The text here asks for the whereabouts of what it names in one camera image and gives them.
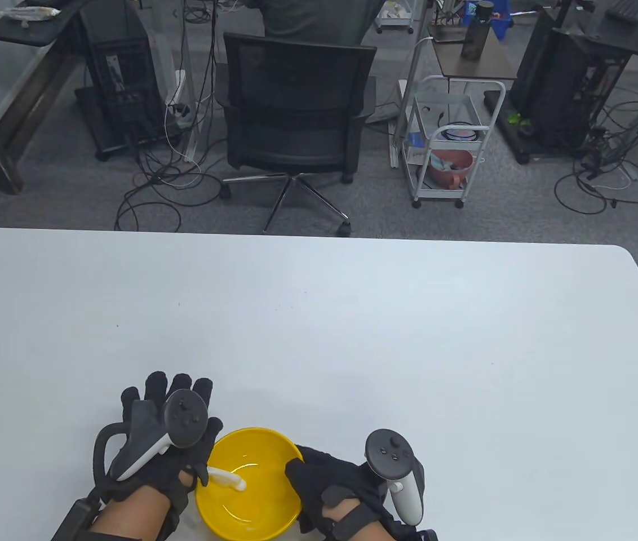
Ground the person's left hand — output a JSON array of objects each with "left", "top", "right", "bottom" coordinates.
[{"left": 94, "top": 371, "right": 224, "bottom": 516}]

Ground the black floor cable bundle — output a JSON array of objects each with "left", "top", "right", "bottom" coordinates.
[
  {"left": 555, "top": 101, "right": 638, "bottom": 215},
  {"left": 115, "top": 135, "right": 224, "bottom": 232}
]

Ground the person's left forearm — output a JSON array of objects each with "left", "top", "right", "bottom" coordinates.
[{"left": 89, "top": 482, "right": 184, "bottom": 541}]

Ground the white power strip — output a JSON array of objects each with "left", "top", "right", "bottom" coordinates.
[{"left": 166, "top": 69, "right": 191, "bottom": 123}]

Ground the black mesh office chair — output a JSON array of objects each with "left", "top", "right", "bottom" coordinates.
[{"left": 219, "top": 32, "right": 379, "bottom": 237}]

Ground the black wrist-mounted box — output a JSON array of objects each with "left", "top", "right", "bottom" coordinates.
[{"left": 50, "top": 499, "right": 97, "bottom": 541}]

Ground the white packet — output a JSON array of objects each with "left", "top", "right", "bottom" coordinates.
[{"left": 0, "top": 6, "right": 61, "bottom": 24}]

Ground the black desk with packet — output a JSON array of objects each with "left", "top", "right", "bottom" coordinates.
[{"left": 0, "top": 0, "right": 94, "bottom": 47}]

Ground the person's right hand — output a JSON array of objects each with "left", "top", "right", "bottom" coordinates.
[{"left": 285, "top": 445, "right": 428, "bottom": 535}]

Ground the pink bucket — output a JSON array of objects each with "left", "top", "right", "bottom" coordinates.
[{"left": 428, "top": 149, "right": 475, "bottom": 189}]

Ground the person's right forearm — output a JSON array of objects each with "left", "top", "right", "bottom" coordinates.
[{"left": 347, "top": 516, "right": 410, "bottom": 541}]

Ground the blue bin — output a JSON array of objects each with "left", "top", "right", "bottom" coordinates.
[{"left": 463, "top": 0, "right": 514, "bottom": 40}]

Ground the black computer tower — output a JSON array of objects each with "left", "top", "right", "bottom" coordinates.
[
  {"left": 78, "top": 0, "right": 167, "bottom": 161},
  {"left": 511, "top": 8, "right": 630, "bottom": 153}
]

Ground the black keyboard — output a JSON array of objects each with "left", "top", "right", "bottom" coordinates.
[{"left": 605, "top": 0, "right": 638, "bottom": 23}]

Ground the small brown side table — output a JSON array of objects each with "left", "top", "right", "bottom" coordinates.
[{"left": 431, "top": 25, "right": 517, "bottom": 79}]

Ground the black desk with keyboard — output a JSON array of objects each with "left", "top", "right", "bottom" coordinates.
[{"left": 578, "top": 0, "right": 638, "bottom": 57}]

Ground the yellow bowl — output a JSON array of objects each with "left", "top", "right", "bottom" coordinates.
[{"left": 195, "top": 427, "right": 304, "bottom": 539}]

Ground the grey hand controller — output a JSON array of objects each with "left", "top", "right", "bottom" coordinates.
[
  {"left": 365, "top": 429, "right": 427, "bottom": 525},
  {"left": 91, "top": 389, "right": 209, "bottom": 491}
]

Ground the dark water bottle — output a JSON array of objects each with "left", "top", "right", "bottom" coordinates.
[{"left": 461, "top": 1, "right": 493, "bottom": 61}]

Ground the white rolling cart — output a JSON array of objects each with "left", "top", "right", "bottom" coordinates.
[{"left": 401, "top": 76, "right": 507, "bottom": 209}]

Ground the clear foam dish soap pump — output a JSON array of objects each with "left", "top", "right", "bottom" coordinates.
[{"left": 184, "top": 465, "right": 248, "bottom": 527}]

